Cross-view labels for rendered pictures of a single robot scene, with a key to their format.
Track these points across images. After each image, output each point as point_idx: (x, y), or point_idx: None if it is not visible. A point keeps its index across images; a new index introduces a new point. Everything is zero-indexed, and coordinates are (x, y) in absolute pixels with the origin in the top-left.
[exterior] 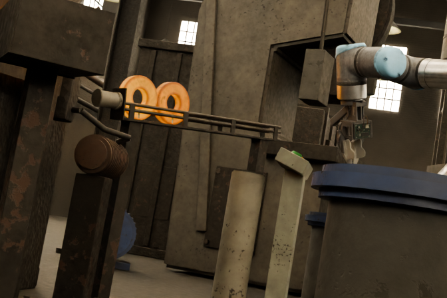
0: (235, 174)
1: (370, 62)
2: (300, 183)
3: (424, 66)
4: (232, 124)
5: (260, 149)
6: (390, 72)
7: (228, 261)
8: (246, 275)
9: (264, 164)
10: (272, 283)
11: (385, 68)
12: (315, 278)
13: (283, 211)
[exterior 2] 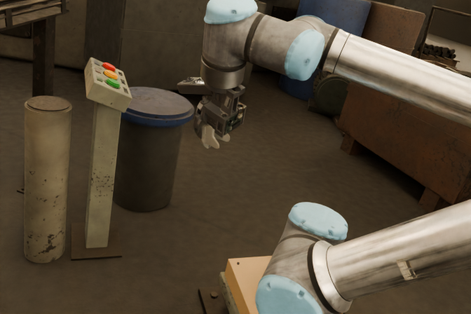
0: (31, 114)
1: (278, 57)
2: (118, 113)
3: (339, 50)
4: (7, 15)
5: (48, 29)
6: (306, 78)
7: (41, 211)
8: (64, 214)
9: (54, 44)
10: (94, 213)
11: (303, 74)
12: (129, 167)
13: (99, 144)
